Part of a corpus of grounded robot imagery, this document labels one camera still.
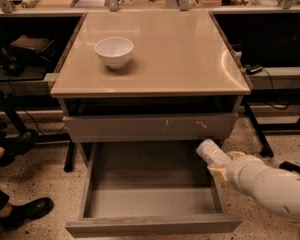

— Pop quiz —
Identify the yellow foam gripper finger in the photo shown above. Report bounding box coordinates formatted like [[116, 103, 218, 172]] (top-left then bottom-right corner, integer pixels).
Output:
[[207, 165, 228, 183], [227, 151, 245, 160]]

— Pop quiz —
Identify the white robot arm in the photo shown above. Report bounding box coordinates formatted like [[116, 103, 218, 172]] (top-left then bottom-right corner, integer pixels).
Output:
[[206, 151, 300, 222]]

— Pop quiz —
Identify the closed grey top drawer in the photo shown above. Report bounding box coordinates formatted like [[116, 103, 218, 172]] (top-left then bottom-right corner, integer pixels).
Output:
[[63, 113, 238, 143]]

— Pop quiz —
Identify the open grey middle drawer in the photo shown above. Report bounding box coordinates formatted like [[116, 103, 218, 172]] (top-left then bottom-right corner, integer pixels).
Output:
[[66, 141, 241, 238]]

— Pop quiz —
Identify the grey drawer cabinet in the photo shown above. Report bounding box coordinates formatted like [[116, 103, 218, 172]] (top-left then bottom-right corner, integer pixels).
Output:
[[50, 10, 253, 167]]

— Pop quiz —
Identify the black table leg right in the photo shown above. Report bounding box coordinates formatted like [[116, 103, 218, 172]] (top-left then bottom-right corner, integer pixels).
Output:
[[244, 103, 274, 158]]

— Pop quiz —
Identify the black table leg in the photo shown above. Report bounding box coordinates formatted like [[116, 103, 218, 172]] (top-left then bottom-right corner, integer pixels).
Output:
[[244, 103, 274, 158], [64, 142, 75, 172]]

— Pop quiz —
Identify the small black device on ledge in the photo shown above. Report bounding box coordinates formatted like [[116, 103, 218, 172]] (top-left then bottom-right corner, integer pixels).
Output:
[[246, 65, 263, 75]]

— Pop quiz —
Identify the black table leg left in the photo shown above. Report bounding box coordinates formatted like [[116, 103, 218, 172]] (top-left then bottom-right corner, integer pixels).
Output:
[[64, 142, 75, 172]]

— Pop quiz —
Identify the white ceramic bowl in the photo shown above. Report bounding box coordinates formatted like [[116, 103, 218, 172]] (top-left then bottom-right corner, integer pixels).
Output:
[[94, 37, 134, 69]]

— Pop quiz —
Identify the black shoe lower left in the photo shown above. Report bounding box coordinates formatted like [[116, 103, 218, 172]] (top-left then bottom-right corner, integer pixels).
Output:
[[0, 197, 54, 231]]

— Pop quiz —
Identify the black shoe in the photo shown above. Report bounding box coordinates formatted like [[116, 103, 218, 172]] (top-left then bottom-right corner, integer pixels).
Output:
[[0, 197, 54, 231], [0, 130, 38, 167]]

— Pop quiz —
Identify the black shoe upper left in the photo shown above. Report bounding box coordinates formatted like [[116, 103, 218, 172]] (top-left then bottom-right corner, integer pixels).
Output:
[[0, 130, 38, 167]]

